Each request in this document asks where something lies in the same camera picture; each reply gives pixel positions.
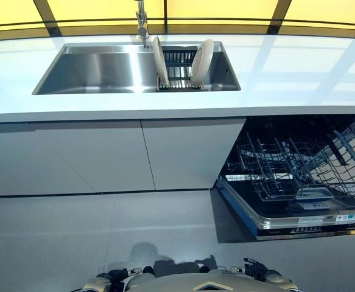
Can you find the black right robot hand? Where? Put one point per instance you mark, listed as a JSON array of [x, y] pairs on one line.
[[257, 270]]

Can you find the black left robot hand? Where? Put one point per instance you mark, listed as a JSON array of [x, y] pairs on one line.
[[117, 274]]

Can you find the cream ceramic plate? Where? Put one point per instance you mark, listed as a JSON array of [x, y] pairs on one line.
[[159, 61], [201, 61]]

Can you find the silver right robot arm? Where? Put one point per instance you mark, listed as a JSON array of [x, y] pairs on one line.
[[276, 278]]

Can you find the open dishwasher door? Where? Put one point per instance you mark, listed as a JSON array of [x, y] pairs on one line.
[[286, 226]]

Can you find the beige robot torso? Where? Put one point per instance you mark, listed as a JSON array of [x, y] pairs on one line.
[[207, 283]]

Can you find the grey detergent dispenser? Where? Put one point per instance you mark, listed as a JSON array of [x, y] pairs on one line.
[[314, 194]]

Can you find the white cabinet door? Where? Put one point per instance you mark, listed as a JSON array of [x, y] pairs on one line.
[[58, 158], [189, 152]]

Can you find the stainless steel sink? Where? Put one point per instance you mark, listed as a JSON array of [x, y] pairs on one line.
[[104, 70]]

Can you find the black dish drying rack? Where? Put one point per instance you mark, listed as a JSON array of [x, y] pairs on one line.
[[178, 65]]

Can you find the chrome kitchen faucet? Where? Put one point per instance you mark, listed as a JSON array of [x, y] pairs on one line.
[[142, 24]]

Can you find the black window frame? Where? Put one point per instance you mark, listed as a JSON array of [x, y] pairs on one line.
[[165, 24]]

